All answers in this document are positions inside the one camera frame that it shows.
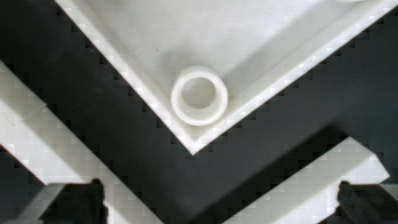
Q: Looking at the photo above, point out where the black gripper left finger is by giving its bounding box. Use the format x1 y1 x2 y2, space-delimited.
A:
12 179 108 224

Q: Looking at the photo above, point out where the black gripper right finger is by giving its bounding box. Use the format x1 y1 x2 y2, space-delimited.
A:
328 181 398 224

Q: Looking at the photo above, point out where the white square tabletop with sockets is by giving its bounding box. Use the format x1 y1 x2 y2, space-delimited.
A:
54 0 398 153

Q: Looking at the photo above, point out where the white U-shaped obstacle fence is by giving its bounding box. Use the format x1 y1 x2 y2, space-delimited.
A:
0 62 388 224

